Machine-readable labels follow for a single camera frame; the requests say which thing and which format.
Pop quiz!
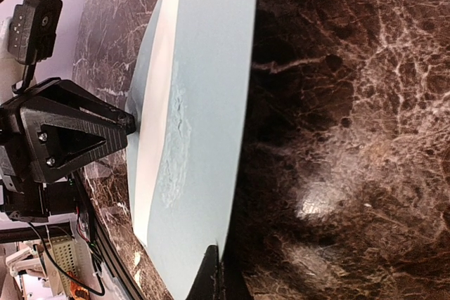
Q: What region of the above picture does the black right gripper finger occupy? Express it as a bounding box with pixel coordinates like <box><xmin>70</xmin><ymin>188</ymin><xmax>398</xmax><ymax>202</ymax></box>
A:
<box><xmin>186</xmin><ymin>244</ymin><xmax>252</xmax><ymax>300</ymax></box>

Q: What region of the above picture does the orange snack bag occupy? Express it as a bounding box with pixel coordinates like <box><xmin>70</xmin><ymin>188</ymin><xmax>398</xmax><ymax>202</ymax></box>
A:
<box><xmin>70</xmin><ymin>280</ymin><xmax>90</xmax><ymax>300</ymax></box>

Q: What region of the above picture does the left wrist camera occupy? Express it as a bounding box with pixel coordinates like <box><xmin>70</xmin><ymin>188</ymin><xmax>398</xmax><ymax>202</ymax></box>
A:
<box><xmin>8</xmin><ymin>0</ymin><xmax>63</xmax><ymax>65</ymax></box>

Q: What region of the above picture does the green perforated basket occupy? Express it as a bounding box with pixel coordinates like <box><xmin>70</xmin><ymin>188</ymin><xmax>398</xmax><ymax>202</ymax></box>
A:
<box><xmin>45</xmin><ymin>236</ymin><xmax>79</xmax><ymax>298</ymax></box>

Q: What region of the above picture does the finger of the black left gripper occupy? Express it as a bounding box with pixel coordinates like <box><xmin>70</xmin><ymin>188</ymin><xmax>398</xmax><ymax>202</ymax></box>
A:
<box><xmin>18</xmin><ymin>78</ymin><xmax>136</xmax><ymax>135</ymax></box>

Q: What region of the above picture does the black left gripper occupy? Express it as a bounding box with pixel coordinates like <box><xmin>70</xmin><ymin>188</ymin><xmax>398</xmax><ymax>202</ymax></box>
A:
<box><xmin>1</xmin><ymin>96</ymin><xmax>127</xmax><ymax>223</ymax></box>

